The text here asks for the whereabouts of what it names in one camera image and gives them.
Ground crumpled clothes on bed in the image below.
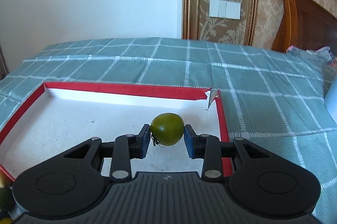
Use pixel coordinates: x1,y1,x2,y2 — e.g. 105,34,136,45
286,46,336,68

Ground teal plaid bedsheet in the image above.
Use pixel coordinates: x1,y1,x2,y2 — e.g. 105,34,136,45
1,37,336,223

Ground white electric kettle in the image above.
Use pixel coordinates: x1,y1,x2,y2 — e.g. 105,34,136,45
324,76,337,123

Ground wooden headboard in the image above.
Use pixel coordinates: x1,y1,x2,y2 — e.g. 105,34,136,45
272,0,337,54

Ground red shallow cardboard box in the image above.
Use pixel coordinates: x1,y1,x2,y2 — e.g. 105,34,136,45
1,82,229,180

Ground white wall switch panel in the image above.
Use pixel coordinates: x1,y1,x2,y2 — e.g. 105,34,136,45
209,0,241,20

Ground small orange tangerine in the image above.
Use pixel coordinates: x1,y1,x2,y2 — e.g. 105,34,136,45
0,170,12,188

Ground green tomato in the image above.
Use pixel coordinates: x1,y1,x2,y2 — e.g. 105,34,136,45
150,113,185,146
0,188,15,211

